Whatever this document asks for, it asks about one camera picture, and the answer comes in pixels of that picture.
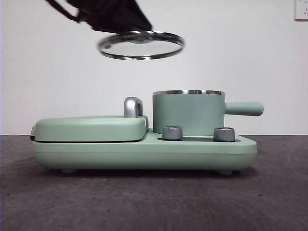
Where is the glass lid with mint knob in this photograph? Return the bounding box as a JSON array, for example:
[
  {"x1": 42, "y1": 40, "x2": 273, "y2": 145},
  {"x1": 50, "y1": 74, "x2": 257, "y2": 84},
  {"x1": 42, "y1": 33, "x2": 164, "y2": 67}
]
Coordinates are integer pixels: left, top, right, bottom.
[{"x1": 97, "y1": 30, "x2": 185, "y2": 61}]

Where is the mint green steamer pot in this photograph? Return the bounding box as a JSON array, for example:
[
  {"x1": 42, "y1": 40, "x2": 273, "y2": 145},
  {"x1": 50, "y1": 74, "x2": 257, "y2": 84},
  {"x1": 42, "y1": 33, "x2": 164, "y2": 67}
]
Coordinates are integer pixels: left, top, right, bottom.
[{"x1": 152, "y1": 89, "x2": 265, "y2": 137}]

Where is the silver control knob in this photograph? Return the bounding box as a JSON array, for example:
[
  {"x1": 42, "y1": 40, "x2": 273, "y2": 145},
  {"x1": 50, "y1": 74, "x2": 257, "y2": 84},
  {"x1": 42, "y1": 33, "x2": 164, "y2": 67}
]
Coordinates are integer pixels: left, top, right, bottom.
[
  {"x1": 213, "y1": 127, "x2": 235, "y2": 142},
  {"x1": 162, "y1": 125, "x2": 183, "y2": 140}
]

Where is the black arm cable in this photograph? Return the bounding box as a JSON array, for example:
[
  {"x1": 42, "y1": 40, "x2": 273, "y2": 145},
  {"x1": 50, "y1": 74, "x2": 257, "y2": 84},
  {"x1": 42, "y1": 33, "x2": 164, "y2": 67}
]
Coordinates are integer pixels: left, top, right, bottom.
[{"x1": 45, "y1": 0, "x2": 82, "y2": 24}]

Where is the mint griddle cover silver handle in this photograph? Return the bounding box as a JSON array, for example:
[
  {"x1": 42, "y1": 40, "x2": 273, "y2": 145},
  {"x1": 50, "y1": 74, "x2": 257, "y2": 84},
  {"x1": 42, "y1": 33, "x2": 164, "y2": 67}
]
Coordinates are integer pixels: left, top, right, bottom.
[{"x1": 30, "y1": 97, "x2": 149, "y2": 142}]

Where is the white wall socket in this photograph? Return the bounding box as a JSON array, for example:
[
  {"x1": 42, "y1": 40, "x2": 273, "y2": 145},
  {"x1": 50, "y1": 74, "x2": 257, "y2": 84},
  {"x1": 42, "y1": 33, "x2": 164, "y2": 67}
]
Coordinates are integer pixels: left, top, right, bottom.
[{"x1": 294, "y1": 0, "x2": 308, "y2": 21}]

